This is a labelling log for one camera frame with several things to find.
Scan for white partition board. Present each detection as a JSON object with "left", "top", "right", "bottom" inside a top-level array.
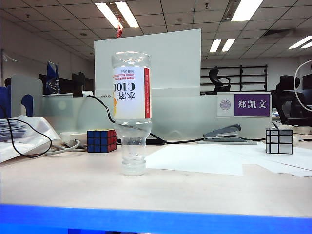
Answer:
[{"left": 94, "top": 28, "right": 202, "bottom": 98}]

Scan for ceiling light panel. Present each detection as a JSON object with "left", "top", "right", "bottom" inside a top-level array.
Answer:
[
  {"left": 95, "top": 1, "right": 140, "bottom": 29},
  {"left": 209, "top": 38, "right": 236, "bottom": 53},
  {"left": 230, "top": 0, "right": 264, "bottom": 22},
  {"left": 289, "top": 35, "right": 312, "bottom": 49}
]

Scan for white plastic bag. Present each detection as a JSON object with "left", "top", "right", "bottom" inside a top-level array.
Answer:
[{"left": 0, "top": 115, "right": 61, "bottom": 163}]

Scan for white paper sheet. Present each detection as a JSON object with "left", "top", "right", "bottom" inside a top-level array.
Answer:
[
  {"left": 229, "top": 142, "right": 312, "bottom": 177},
  {"left": 145, "top": 145, "right": 244, "bottom": 176}
]

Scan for colourful Rubik's cube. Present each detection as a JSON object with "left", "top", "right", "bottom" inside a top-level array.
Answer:
[{"left": 87, "top": 128, "right": 117, "bottom": 154}]

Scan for white power strip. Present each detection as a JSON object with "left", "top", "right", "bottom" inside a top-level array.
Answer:
[{"left": 59, "top": 131, "right": 88, "bottom": 147}]

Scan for blue file holder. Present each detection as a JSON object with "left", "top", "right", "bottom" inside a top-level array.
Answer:
[{"left": 0, "top": 86, "right": 34, "bottom": 119}]

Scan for grey stapler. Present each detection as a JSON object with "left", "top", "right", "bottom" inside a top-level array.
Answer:
[{"left": 196, "top": 123, "right": 258, "bottom": 146}]

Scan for blue triangular trophy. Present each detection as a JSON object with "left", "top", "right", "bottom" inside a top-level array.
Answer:
[{"left": 45, "top": 61, "right": 60, "bottom": 95}]

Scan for grey power strip cable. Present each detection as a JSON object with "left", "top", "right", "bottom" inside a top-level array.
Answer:
[{"left": 45, "top": 138, "right": 88, "bottom": 156}]

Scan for thin black cable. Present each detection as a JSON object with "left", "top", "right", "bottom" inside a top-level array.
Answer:
[{"left": 0, "top": 104, "right": 53, "bottom": 158}]

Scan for stack of printed papers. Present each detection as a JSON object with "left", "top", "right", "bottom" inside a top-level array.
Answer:
[{"left": 0, "top": 118, "right": 28, "bottom": 142}]

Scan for white cable loop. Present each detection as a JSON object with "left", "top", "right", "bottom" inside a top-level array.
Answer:
[{"left": 293, "top": 59, "right": 312, "bottom": 113}]

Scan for black mesh office chair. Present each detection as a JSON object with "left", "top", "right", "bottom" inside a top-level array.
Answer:
[{"left": 272, "top": 75, "right": 312, "bottom": 127}]

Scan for grey metal bookend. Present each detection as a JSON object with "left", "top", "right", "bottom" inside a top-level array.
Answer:
[{"left": 4, "top": 74, "right": 44, "bottom": 118}]

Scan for black shelf rack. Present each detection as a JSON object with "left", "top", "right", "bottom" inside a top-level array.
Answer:
[{"left": 200, "top": 64, "right": 268, "bottom": 93}]

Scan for red hanging ornament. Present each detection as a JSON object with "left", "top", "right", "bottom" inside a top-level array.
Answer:
[{"left": 116, "top": 17, "right": 124, "bottom": 39}]

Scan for frosted glass desk divider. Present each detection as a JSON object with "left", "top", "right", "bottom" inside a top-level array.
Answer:
[{"left": 41, "top": 94, "right": 273, "bottom": 140}]

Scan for thick black cable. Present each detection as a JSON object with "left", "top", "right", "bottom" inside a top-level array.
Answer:
[{"left": 85, "top": 94, "right": 266, "bottom": 144}]

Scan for clear plastic bottle with label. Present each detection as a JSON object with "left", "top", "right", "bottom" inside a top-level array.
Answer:
[{"left": 111, "top": 50, "right": 153, "bottom": 177}]

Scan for purple and white name plate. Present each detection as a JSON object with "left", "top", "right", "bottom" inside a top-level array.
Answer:
[{"left": 216, "top": 92, "right": 273, "bottom": 118}]

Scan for silver mirror cube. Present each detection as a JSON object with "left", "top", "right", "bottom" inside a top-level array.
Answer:
[{"left": 265, "top": 128, "right": 294, "bottom": 155}]

